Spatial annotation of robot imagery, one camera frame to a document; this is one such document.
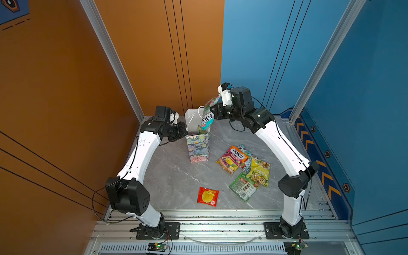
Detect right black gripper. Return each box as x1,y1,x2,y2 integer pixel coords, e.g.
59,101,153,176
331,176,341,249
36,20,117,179
210,102,245,123

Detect green white snack packet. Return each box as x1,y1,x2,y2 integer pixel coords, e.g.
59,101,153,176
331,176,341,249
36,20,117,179
198,125,207,135

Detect floral paper bag white handles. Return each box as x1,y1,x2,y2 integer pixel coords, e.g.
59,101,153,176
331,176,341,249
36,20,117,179
185,106,210,163

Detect teal Fox's candy bag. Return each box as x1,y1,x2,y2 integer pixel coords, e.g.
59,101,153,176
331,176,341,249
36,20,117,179
201,94,221,132

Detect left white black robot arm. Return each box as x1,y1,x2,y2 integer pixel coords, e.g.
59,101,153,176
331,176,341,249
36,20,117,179
105,117,188,239

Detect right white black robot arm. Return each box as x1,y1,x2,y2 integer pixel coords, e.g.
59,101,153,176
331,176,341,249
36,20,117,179
210,83,319,240

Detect orange Fox's candy bag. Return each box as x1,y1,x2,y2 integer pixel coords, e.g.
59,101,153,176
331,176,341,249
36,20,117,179
216,146,248,174

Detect yellow snack bag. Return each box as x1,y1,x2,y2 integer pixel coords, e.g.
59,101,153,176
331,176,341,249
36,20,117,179
246,157,271,187

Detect light teal snack packet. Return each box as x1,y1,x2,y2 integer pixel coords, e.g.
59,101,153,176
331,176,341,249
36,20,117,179
238,144,253,172

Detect red yellow snack packet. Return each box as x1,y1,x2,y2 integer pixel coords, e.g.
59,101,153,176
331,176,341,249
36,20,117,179
197,187,219,207

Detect green snack pouch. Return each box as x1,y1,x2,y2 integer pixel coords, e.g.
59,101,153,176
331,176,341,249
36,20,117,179
228,172,260,203

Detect left green circuit board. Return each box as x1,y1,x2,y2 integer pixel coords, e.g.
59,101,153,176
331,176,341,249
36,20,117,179
147,242,171,255

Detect green circuit board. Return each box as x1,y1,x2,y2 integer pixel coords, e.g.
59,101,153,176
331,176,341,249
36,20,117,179
147,242,171,255
284,242,309,255

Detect right green circuit board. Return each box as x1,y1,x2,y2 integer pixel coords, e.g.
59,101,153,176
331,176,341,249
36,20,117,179
284,242,309,255

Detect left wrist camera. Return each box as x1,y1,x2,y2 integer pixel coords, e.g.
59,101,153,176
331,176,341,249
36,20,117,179
154,106,179,124

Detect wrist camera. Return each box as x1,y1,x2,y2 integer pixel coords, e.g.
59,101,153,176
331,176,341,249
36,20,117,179
218,82,233,106
154,106,179,124

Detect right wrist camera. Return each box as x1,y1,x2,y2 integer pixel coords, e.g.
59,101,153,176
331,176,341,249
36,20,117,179
218,82,233,106

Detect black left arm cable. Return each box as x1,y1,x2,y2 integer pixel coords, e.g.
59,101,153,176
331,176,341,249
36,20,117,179
91,136,141,222

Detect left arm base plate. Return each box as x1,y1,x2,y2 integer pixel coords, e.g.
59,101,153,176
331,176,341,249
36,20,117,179
136,222,181,240

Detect aluminium frame rail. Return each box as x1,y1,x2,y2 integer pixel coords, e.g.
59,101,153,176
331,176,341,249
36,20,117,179
86,204,363,255

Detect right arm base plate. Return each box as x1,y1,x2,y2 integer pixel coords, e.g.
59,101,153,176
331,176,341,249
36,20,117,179
263,220,310,240

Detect left aluminium corner post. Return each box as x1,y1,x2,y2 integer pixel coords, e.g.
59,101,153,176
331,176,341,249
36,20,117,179
80,0,145,123

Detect aluminium corner post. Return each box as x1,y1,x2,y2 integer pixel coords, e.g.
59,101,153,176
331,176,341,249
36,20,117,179
289,0,366,125
80,0,145,123

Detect right aluminium corner post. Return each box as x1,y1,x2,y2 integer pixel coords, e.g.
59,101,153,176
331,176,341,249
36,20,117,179
289,0,366,125

